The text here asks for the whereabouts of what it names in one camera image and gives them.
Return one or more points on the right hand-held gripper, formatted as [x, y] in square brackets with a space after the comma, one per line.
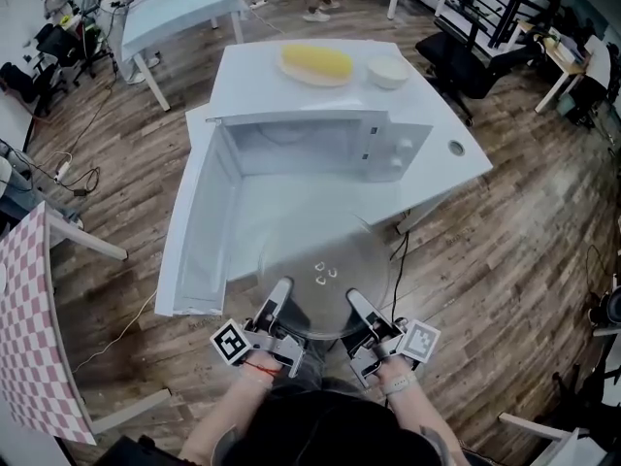
[381, 357]

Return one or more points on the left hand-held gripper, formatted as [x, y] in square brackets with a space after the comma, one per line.
[276, 350]

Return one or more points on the clear glass turntable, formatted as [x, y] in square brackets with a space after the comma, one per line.
[320, 241]

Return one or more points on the person's right forearm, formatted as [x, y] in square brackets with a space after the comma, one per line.
[412, 408]

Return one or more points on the person's left forearm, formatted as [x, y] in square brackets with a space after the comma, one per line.
[228, 406]

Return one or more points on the person's camouflage trousers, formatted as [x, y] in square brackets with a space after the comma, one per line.
[320, 372]

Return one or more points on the beige wristwatch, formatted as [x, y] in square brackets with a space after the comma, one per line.
[399, 385]

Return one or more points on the pale translucent bangle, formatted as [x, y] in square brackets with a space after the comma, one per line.
[257, 379]

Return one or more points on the person's black shirt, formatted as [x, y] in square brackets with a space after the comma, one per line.
[335, 430]

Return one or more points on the white microwave oven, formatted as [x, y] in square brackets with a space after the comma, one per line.
[301, 100]

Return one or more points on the beige oval plate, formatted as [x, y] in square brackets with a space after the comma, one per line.
[315, 81]

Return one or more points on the black round equipment unit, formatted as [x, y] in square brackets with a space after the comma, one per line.
[609, 309]

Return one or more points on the yellow corn cob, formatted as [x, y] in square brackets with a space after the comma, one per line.
[317, 61]

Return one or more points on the white bowl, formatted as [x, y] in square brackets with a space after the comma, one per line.
[388, 71]

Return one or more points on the pink checkered tablecloth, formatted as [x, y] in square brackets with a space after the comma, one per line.
[29, 333]

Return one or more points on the white power strip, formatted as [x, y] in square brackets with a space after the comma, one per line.
[62, 172]

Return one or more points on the black office chair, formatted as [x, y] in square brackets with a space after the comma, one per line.
[58, 46]
[461, 66]

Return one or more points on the white round disc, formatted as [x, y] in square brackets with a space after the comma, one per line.
[2, 277]

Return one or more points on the pale blue table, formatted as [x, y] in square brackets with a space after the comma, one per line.
[184, 3]

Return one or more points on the wooden top table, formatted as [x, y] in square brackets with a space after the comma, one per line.
[567, 61]

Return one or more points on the black metal railing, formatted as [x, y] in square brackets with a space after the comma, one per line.
[504, 12]

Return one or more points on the white table frame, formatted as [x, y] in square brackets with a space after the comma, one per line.
[563, 447]

